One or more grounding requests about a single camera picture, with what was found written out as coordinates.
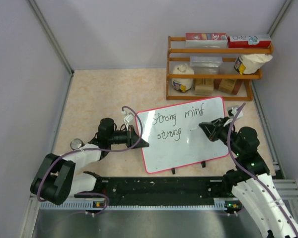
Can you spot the red foil box left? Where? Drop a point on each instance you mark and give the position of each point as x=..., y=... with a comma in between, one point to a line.
x=206, y=40

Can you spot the clear plastic container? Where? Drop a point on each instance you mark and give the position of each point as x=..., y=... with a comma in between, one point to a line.
x=205, y=65

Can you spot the brown cardboard box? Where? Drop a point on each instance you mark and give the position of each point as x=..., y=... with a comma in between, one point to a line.
x=204, y=86
x=230, y=86

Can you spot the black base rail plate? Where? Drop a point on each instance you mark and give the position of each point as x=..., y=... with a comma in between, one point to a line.
x=155, y=191

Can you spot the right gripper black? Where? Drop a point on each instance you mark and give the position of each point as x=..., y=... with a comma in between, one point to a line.
x=212, y=129

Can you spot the aluminium frame post right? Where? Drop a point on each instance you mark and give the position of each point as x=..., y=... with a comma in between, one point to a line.
x=280, y=16

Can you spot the brown cardboard box left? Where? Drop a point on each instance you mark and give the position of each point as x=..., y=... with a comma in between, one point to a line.
x=204, y=86

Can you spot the grey slotted cable duct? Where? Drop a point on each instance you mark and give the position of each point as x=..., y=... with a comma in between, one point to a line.
x=75, y=205

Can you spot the wooden shelf rack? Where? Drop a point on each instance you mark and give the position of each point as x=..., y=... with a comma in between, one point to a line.
x=180, y=77

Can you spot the red white box right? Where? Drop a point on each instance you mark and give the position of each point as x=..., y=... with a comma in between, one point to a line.
x=249, y=41

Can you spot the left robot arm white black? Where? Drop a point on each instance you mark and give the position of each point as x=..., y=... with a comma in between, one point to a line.
x=55, y=180

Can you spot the aluminium frame post left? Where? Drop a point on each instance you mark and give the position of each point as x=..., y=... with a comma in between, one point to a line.
x=50, y=35

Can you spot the white flour bag upper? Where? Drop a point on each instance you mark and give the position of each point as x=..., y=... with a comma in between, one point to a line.
x=250, y=63

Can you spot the whiteboard with pink frame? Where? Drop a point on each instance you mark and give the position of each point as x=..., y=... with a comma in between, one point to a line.
x=171, y=142

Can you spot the aluminium frame post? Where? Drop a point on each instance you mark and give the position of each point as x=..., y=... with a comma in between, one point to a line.
x=280, y=16
x=50, y=35

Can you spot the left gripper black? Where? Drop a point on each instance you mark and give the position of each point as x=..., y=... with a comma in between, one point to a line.
x=132, y=138

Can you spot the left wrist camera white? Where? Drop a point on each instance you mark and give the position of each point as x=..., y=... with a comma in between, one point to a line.
x=128, y=118

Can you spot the brown cardboard box right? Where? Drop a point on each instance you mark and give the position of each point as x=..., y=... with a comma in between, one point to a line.
x=230, y=86

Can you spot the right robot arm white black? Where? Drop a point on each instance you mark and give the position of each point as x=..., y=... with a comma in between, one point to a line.
x=251, y=182

